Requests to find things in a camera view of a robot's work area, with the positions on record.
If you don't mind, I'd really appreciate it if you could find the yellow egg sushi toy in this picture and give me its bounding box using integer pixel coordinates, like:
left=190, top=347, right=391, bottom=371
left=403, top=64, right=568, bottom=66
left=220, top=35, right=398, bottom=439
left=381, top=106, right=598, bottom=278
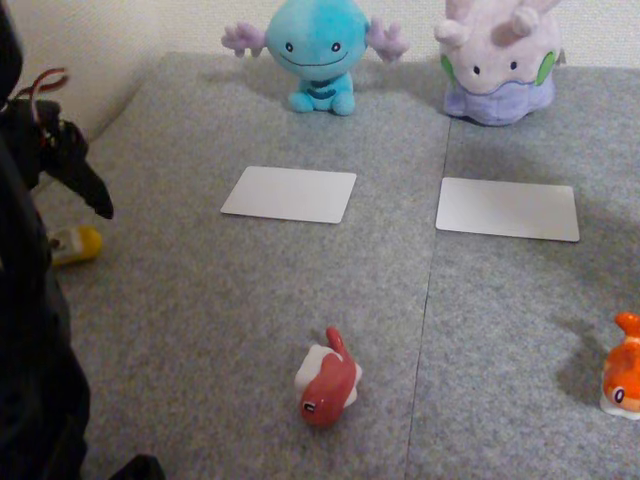
left=48, top=225, right=104, bottom=267

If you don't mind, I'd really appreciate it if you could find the orange shrimp sushi toy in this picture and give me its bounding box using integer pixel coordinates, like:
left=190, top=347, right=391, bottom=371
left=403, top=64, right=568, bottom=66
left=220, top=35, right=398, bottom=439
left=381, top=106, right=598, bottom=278
left=599, top=311, right=640, bottom=420

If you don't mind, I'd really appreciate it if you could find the blue Wooper plush toy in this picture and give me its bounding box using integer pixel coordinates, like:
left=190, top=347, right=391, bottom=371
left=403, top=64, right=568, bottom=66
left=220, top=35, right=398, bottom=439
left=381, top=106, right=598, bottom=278
left=220, top=0, right=411, bottom=117

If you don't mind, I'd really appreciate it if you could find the red tuna sushi toy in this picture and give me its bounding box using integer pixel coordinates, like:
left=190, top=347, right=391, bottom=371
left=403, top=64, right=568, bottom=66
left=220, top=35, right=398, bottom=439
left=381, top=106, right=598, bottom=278
left=293, top=326, right=363, bottom=429

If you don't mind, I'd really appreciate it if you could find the purple Goomy plush toy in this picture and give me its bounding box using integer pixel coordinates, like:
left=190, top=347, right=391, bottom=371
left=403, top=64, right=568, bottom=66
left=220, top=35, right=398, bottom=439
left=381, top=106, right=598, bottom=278
left=433, top=0, right=566, bottom=128

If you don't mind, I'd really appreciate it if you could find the grey carpet tile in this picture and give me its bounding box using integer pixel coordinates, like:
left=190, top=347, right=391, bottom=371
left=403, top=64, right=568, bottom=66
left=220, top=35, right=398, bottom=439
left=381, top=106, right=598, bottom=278
left=404, top=64, right=640, bottom=480
left=29, top=52, right=454, bottom=480

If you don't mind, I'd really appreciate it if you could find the white rectangular card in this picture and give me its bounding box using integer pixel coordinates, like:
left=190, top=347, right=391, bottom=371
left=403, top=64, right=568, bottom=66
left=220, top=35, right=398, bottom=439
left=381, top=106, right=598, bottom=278
left=434, top=176, right=581, bottom=244
left=220, top=165, right=358, bottom=225

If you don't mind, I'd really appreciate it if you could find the red white black servo wire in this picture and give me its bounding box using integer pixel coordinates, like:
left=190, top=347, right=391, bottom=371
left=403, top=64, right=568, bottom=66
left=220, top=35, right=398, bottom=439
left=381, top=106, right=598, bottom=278
left=7, top=67, right=70, bottom=110

